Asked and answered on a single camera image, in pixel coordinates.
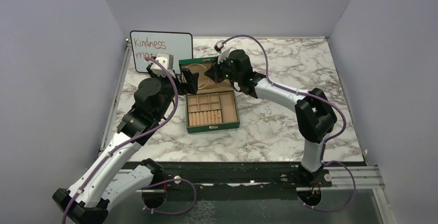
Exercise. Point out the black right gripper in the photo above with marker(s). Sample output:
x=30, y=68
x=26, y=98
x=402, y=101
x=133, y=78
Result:
x=213, y=73

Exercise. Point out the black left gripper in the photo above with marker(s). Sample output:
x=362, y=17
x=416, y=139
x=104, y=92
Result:
x=190, y=86

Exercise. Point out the green jewelry box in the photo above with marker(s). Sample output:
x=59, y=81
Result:
x=214, y=107

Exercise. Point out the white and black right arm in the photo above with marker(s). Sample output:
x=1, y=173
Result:
x=315, y=117

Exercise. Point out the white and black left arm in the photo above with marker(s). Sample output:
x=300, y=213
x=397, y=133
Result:
x=96, y=192

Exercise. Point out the whiteboard with red writing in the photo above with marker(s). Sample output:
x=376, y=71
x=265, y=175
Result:
x=151, y=43

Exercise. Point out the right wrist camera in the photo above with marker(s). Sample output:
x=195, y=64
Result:
x=223, y=51

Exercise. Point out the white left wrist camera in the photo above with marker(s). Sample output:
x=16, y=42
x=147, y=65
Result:
x=165, y=60

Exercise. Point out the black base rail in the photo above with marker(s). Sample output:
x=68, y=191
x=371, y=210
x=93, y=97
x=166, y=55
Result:
x=223, y=181

